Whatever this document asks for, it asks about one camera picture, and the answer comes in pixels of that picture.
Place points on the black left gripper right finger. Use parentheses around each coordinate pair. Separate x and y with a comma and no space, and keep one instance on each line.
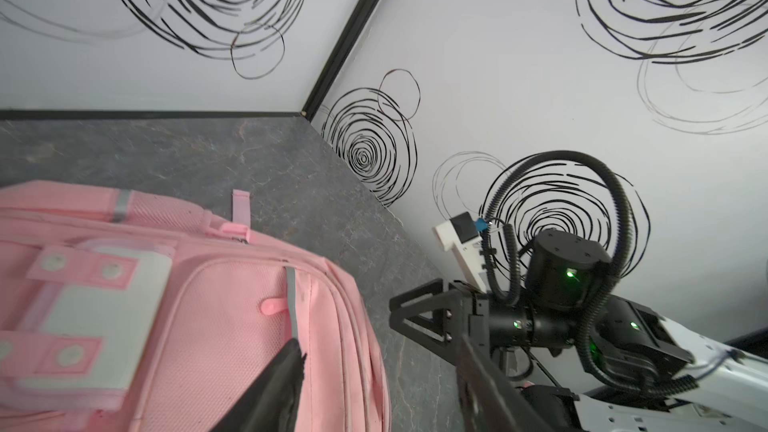
(488,401)

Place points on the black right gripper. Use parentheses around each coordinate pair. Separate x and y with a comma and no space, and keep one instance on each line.
(541,308)

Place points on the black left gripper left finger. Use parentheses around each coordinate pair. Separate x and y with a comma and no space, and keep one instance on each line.
(271,402)

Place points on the pink student backpack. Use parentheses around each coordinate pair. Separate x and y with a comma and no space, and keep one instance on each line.
(128,311)

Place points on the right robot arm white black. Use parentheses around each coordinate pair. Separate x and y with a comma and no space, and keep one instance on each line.
(629,343)

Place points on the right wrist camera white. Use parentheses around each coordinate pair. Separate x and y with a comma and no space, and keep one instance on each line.
(460,235)

